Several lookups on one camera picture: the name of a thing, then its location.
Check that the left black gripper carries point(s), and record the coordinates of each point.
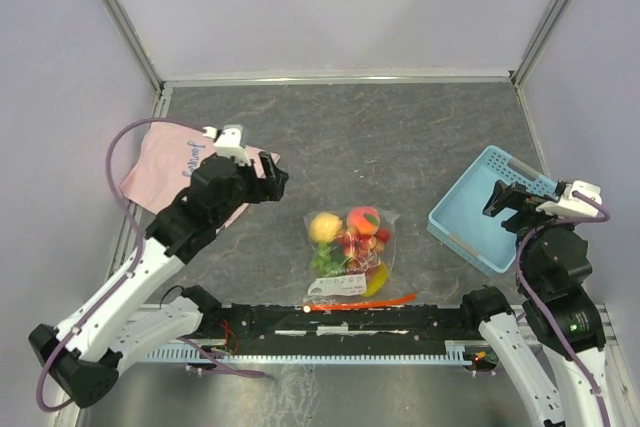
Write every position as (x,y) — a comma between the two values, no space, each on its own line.
(263,188)

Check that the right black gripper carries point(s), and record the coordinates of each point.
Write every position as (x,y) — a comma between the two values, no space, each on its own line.
(516,196)

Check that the yellow pear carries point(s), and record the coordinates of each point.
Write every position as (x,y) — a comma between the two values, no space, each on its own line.
(324,227)

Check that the orange peach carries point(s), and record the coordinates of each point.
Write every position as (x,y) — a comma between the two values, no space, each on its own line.
(365,220)

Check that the green grape bunch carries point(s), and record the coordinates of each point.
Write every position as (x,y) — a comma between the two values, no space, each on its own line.
(328,260)

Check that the clear orange zip top bag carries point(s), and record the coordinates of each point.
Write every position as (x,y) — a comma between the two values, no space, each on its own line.
(344,292)

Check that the red grape bunch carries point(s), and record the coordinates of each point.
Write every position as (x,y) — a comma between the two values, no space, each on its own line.
(356,248)

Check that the red strawberries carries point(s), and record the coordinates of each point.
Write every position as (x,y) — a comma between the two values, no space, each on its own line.
(380,240)

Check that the yellow starfruit slice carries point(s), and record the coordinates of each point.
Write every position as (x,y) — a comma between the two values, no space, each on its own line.
(374,283)

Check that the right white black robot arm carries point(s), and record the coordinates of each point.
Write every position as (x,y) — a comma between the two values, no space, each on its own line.
(551,265)

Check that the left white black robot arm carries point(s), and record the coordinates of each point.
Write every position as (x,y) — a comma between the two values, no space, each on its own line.
(86,353)

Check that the light blue plastic basket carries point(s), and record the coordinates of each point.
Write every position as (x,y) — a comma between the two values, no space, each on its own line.
(458,221)

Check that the pink folded cloth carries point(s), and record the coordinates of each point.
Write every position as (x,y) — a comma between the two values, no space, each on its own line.
(169,154)

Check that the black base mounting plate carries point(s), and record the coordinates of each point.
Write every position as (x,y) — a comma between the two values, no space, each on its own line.
(270,330)

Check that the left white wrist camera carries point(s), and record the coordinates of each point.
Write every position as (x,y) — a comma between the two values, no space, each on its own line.
(228,143)

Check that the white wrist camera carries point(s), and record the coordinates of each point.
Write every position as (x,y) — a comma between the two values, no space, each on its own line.
(228,143)
(569,200)

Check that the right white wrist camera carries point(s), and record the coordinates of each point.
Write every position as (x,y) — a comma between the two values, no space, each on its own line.
(569,200)

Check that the light blue cable duct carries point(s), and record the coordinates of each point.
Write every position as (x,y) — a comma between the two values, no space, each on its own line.
(178,352)

